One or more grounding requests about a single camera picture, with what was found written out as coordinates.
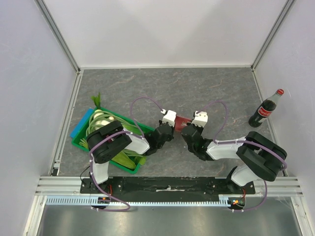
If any green leafy vegetable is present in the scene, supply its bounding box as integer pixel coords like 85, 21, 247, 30
112, 149, 146, 170

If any grey cable duct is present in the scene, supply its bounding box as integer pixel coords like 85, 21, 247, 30
46, 195, 237, 207

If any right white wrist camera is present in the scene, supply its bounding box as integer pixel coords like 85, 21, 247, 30
191, 111, 208, 128

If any green long beans bundle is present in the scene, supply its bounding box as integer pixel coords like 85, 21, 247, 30
79, 109, 141, 149

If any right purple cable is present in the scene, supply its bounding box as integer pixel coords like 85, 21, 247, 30
198, 100, 288, 213

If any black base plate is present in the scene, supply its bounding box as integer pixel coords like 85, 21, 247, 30
80, 176, 256, 203

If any purple cable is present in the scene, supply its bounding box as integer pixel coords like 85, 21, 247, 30
198, 100, 288, 213
88, 96, 164, 211

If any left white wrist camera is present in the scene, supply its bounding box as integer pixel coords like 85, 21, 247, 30
161, 109, 177, 127

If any green plastic basket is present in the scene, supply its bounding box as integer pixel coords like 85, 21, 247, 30
70, 108, 146, 174

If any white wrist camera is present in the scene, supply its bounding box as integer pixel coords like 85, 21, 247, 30
191, 111, 208, 128
161, 109, 177, 127

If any pink paper box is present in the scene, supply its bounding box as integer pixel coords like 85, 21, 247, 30
175, 116, 191, 132

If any cola glass bottle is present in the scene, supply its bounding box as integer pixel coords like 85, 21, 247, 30
248, 89, 284, 128

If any blue flat board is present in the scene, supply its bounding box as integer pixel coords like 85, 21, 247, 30
69, 108, 94, 139

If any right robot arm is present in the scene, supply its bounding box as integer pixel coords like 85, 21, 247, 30
181, 124, 287, 192

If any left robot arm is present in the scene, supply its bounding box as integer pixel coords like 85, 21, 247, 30
87, 120, 175, 184

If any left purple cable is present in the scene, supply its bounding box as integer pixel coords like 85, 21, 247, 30
88, 96, 164, 211

